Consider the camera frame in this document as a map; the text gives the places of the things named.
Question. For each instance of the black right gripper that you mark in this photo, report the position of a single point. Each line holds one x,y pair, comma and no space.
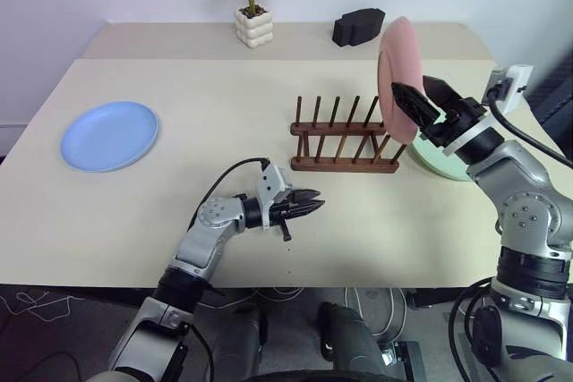
461,116

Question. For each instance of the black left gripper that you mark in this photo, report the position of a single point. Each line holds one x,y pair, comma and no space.
286,211

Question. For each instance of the pink plate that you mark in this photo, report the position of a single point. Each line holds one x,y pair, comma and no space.
398,55

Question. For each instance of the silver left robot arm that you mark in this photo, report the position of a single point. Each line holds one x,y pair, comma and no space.
197,243

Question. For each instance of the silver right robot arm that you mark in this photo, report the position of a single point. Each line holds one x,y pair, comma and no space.
515,172

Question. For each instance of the wooden dish rack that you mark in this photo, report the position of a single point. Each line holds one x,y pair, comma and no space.
344,165

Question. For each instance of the green plate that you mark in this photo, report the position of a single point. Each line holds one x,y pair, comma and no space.
441,167

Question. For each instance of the black chair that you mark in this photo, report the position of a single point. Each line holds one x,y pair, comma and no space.
555,95

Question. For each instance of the dark rounded shape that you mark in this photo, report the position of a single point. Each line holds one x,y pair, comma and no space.
351,337

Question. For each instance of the grey rounded shape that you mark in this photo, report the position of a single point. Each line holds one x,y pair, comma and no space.
237,342

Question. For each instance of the white bubble plant pot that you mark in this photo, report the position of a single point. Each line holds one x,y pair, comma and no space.
254,28

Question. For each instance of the metal table foot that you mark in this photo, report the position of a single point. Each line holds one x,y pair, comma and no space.
403,359

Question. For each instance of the blue plate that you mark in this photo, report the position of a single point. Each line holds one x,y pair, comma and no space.
109,136

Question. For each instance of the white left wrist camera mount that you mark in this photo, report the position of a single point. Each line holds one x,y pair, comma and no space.
268,187

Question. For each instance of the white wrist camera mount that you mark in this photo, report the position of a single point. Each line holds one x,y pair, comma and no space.
515,82
268,187

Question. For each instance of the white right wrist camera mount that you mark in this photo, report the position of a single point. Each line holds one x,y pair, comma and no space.
515,82

